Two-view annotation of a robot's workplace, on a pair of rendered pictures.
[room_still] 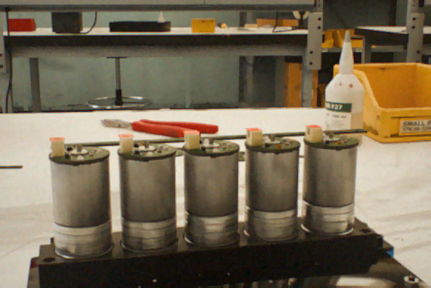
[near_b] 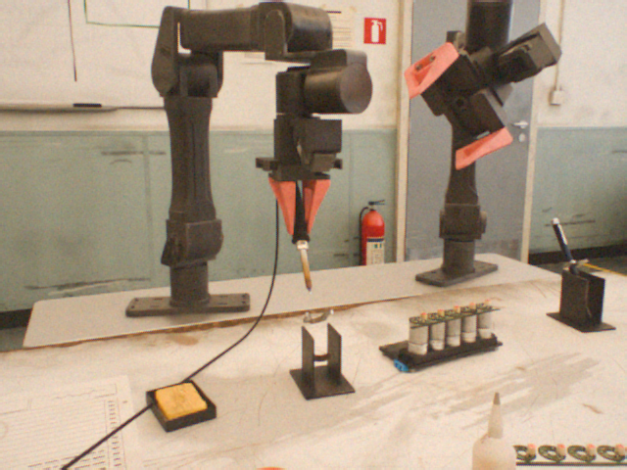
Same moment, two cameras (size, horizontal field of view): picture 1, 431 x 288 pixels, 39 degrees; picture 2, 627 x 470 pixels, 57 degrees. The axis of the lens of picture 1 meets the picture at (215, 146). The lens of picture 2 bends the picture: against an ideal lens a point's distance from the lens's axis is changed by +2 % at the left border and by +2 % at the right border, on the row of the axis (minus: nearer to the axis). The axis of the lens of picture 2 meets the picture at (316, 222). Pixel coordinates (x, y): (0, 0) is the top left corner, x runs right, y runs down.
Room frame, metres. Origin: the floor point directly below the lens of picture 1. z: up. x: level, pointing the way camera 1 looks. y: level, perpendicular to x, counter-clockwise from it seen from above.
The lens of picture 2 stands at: (0.90, -0.37, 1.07)
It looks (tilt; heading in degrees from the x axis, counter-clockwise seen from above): 10 degrees down; 164
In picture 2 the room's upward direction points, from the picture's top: straight up
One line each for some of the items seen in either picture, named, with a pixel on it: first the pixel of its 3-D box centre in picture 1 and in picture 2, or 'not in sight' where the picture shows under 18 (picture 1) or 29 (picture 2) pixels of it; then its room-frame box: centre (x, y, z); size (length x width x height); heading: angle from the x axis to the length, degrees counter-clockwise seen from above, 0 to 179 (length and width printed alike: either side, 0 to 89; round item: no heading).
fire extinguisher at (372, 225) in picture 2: not in sight; (372, 244); (-2.32, 0.93, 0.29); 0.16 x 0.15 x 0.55; 95
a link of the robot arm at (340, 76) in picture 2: not in sight; (322, 63); (0.22, -0.17, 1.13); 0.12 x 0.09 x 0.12; 29
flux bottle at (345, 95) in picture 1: (345, 88); (494, 449); (0.53, -0.11, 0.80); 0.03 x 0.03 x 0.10
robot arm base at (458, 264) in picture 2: not in sight; (458, 256); (-0.10, 0.22, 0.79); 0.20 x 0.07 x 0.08; 116
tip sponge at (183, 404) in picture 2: not in sight; (180, 403); (0.30, -0.35, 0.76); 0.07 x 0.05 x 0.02; 16
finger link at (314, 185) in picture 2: not in sight; (297, 198); (0.19, -0.19, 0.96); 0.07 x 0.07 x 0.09; 1
